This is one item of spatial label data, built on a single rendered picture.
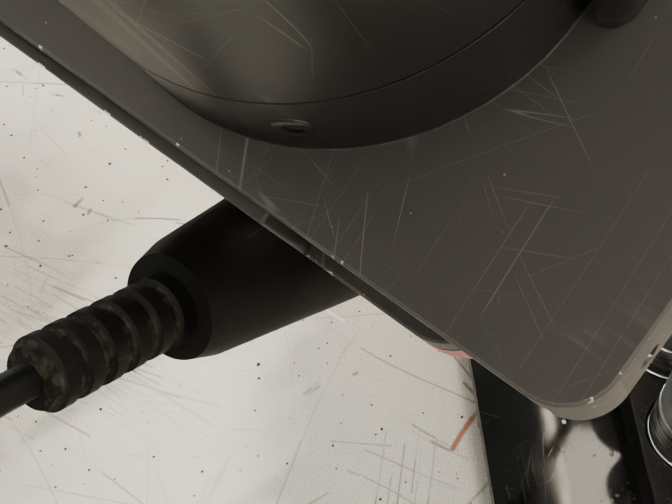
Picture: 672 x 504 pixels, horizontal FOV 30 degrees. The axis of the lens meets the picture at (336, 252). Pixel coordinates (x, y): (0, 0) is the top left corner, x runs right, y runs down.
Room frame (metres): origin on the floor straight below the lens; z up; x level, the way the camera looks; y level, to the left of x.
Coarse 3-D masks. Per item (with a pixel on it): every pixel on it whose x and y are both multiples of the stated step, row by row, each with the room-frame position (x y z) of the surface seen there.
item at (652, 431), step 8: (664, 392) 0.15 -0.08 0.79; (656, 400) 0.16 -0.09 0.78; (664, 400) 0.15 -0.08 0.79; (656, 408) 0.15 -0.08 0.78; (664, 408) 0.15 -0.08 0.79; (648, 416) 0.16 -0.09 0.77; (656, 416) 0.15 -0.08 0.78; (664, 416) 0.15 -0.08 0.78; (648, 424) 0.15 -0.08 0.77; (656, 424) 0.15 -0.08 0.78; (664, 424) 0.15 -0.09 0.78; (648, 432) 0.15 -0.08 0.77; (656, 432) 0.15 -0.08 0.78; (664, 432) 0.15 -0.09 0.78; (656, 440) 0.15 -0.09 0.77; (664, 440) 0.15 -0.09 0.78; (656, 448) 0.15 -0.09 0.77; (664, 448) 0.15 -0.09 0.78; (664, 456) 0.14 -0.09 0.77
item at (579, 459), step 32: (480, 384) 0.17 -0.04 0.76; (480, 416) 0.16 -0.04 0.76; (512, 416) 0.16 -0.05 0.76; (544, 416) 0.16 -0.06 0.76; (608, 416) 0.16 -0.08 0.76; (512, 448) 0.15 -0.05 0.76; (544, 448) 0.15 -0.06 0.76; (576, 448) 0.15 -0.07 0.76; (608, 448) 0.15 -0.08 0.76; (512, 480) 0.14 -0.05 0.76; (544, 480) 0.14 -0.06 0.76; (576, 480) 0.14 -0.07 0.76; (608, 480) 0.14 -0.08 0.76
